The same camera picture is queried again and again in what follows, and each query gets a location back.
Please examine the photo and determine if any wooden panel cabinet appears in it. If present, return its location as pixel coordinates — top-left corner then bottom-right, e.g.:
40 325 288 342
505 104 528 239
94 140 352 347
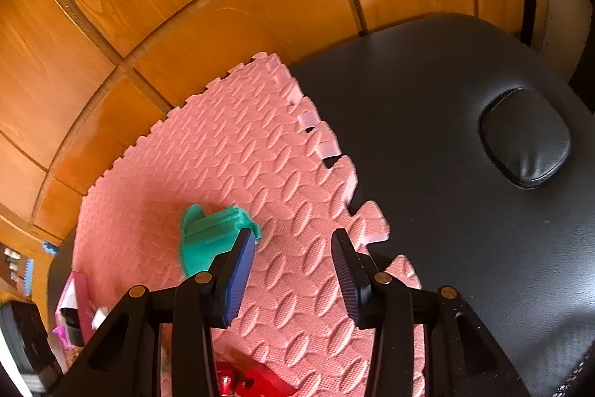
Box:
0 0 549 249

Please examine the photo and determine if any teal plastic toy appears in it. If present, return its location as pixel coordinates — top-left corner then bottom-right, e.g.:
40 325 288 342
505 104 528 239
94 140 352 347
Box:
179 204 264 279

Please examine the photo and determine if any wooden shelf unit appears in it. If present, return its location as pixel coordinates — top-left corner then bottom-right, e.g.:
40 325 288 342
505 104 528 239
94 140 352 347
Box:
0 202 61 305

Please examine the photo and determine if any black massage table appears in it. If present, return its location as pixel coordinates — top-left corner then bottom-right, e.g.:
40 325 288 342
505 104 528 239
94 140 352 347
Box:
46 13 595 397

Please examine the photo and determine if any pink rimmed white tray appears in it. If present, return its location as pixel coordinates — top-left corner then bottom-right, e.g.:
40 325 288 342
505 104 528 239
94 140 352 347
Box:
55 270 102 349

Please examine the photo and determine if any red translucent toy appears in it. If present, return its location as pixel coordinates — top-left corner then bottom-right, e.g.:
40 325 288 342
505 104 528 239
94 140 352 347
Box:
213 361 239 397

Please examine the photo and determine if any pink foam puzzle mat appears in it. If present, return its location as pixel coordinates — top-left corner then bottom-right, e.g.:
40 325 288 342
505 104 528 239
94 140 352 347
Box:
70 51 425 397

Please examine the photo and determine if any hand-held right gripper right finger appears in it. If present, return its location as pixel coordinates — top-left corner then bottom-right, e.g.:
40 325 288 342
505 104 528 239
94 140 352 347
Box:
330 228 531 397

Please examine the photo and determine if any red toy block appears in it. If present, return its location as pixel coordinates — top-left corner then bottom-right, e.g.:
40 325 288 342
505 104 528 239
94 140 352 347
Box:
241 364 299 397

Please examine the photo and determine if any black table face cushion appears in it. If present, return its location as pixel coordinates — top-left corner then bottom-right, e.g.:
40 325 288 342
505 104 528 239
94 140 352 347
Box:
479 87 572 188

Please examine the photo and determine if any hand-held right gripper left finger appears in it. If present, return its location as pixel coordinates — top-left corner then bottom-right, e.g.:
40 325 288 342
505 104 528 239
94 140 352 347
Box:
56 227 258 397

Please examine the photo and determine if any blue foam mat piece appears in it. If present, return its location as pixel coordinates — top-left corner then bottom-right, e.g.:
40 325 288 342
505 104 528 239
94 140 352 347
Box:
19 240 59 294

